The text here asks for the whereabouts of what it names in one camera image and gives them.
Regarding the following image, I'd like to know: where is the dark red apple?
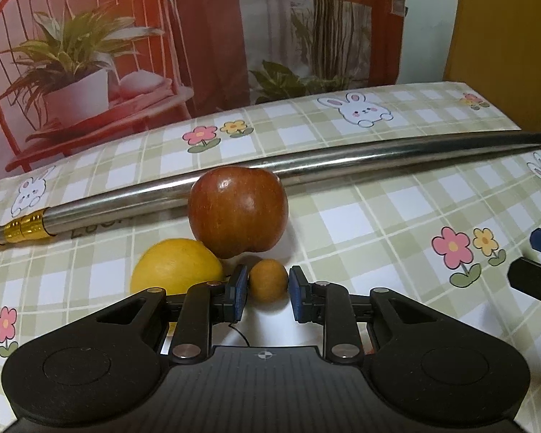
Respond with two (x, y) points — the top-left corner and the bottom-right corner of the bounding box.
(188, 166), (288, 259)

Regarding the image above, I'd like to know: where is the yellow lemon on table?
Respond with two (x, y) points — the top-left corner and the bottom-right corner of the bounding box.
(129, 239), (225, 295)

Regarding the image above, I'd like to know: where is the steel clothes pole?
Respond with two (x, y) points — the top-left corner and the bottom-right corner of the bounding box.
(0, 130), (541, 248)

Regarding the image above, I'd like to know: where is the wooden board panel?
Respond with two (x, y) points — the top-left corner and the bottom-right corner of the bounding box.
(444, 0), (541, 131)

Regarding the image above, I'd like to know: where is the printed room backdrop cloth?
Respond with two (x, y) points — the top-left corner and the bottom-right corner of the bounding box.
(0, 0), (405, 180)

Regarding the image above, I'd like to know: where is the small brown longan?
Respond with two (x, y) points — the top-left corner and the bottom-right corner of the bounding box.
(249, 259), (288, 303)

